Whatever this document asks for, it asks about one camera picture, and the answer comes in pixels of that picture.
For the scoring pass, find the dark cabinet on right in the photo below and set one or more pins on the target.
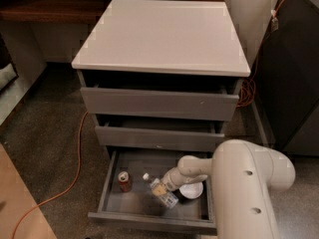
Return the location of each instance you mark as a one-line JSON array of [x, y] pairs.
[[287, 79]]

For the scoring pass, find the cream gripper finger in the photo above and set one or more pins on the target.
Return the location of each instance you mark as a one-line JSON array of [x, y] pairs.
[[159, 190]]

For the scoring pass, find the grey top drawer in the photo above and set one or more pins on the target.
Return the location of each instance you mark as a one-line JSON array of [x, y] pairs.
[[159, 104]]

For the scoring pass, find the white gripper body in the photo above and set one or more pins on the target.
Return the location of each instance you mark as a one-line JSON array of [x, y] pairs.
[[169, 181]]

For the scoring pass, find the dark wooden shelf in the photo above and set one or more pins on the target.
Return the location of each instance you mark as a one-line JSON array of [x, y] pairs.
[[57, 11]]

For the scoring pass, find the grey middle drawer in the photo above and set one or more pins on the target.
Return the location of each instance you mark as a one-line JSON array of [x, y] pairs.
[[156, 133]]

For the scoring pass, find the grey drawer cabinet white top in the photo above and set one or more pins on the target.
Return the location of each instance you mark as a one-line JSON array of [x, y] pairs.
[[157, 45]]

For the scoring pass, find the grey bottom drawer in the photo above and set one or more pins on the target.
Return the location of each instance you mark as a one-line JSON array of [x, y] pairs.
[[138, 208]]

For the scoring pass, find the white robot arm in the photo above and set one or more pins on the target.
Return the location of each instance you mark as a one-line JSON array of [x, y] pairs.
[[241, 174]]

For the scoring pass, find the red soda can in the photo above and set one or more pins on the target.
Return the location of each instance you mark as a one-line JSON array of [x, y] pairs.
[[124, 181]]

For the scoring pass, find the clear plastic water bottle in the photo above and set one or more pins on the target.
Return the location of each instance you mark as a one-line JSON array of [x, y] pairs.
[[168, 200]]

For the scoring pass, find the dark framed object at left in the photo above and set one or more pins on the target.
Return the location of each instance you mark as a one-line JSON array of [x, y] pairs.
[[8, 72]]

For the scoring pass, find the grey drawer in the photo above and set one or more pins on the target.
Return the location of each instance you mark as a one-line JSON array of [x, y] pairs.
[[156, 133], [138, 208], [159, 104]]

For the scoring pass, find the white round bowl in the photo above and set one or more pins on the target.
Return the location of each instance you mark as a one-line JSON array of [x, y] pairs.
[[191, 191]]

